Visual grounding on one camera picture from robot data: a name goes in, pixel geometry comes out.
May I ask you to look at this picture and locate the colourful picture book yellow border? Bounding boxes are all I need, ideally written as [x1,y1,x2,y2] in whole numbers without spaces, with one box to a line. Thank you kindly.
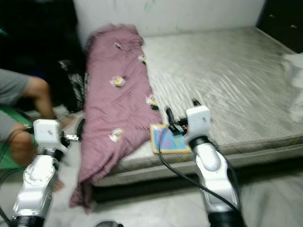
[150,124,191,155]

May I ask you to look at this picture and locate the black mesh laundry basket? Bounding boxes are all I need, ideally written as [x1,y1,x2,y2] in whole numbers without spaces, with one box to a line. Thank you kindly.
[70,71,88,113]

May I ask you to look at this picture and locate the white quilted mattress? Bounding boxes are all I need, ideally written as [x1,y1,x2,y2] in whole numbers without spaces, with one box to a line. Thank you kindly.
[92,26,303,188]

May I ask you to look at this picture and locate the purple blanket with bird print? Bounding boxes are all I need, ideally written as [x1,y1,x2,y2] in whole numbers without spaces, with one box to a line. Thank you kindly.
[70,24,164,210]

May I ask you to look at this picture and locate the person in grey shorts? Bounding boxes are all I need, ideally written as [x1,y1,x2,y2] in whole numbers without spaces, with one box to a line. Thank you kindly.
[0,69,65,191]

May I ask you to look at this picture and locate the silver robot left leg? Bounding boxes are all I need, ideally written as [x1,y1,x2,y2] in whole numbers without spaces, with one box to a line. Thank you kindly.
[96,220,117,227]

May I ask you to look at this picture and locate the black tufted headboard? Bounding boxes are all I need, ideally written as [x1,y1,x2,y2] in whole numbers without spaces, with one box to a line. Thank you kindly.
[256,0,303,53]

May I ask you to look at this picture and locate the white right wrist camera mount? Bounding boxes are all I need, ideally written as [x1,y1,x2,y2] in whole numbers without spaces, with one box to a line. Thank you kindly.
[184,105,213,143]

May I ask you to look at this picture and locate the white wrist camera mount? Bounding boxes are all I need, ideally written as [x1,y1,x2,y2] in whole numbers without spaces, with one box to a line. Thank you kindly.
[32,119,62,148]
[184,105,213,143]

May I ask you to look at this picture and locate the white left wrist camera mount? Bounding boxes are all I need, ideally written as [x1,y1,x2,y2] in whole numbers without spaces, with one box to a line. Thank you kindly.
[32,119,62,148]

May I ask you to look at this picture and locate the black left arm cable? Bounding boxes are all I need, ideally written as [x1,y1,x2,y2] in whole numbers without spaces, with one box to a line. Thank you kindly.
[0,128,35,227]

